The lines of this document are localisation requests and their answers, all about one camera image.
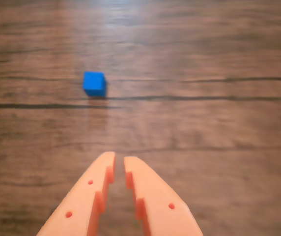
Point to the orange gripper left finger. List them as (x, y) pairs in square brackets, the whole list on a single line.
[(81, 201)]

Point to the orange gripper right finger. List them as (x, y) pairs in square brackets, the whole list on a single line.
[(160, 206)]

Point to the blue cube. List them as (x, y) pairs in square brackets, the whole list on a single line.
[(93, 83)]

